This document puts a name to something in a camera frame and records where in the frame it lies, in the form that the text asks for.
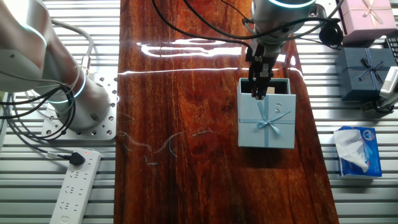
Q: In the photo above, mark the white power strip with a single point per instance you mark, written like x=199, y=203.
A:
x=74, y=193

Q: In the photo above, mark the white Flexiv robot arm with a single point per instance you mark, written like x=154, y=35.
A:
x=81, y=102

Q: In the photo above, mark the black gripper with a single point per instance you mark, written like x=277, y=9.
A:
x=262, y=53

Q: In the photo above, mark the black keyboard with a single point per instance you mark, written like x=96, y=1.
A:
x=393, y=49

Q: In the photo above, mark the light blue ribboned box casing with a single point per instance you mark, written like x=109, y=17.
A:
x=248, y=130

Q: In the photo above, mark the blue tissue pack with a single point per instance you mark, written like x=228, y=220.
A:
x=372, y=157

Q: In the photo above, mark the dark blue gift box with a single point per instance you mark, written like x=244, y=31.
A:
x=353, y=77

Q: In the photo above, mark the pink gift box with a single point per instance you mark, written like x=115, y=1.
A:
x=367, y=18

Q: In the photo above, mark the silver depth camera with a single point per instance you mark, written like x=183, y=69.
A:
x=390, y=83

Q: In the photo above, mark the wood-grain table mat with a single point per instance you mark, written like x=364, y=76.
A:
x=186, y=109

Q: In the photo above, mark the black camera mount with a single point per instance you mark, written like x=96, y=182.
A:
x=377, y=107

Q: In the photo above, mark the black power plug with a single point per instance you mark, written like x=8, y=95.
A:
x=77, y=158

